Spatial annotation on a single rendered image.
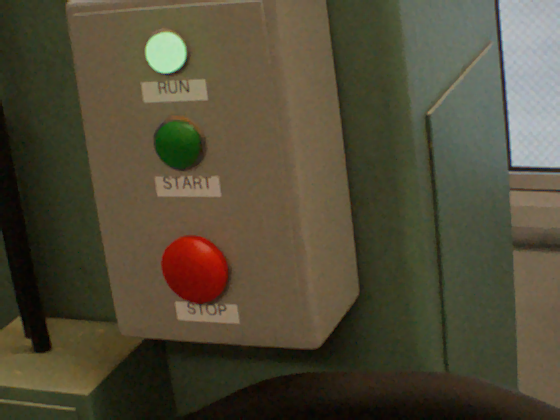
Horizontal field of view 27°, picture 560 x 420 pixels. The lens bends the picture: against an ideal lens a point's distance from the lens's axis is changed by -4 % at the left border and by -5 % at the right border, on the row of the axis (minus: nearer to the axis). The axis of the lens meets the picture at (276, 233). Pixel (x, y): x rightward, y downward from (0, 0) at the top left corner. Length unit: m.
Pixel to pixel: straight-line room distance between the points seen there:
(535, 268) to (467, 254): 1.43
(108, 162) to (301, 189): 0.09
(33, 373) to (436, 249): 0.21
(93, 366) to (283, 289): 0.12
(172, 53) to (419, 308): 0.17
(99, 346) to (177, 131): 0.15
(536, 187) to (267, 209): 1.60
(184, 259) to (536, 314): 1.62
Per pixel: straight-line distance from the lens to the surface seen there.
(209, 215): 0.52
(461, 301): 0.63
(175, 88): 0.51
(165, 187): 0.52
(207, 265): 0.52
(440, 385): 0.54
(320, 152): 0.52
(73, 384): 0.58
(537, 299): 2.09
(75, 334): 0.63
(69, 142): 0.62
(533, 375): 2.16
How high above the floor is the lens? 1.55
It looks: 20 degrees down
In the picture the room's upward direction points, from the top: 7 degrees counter-clockwise
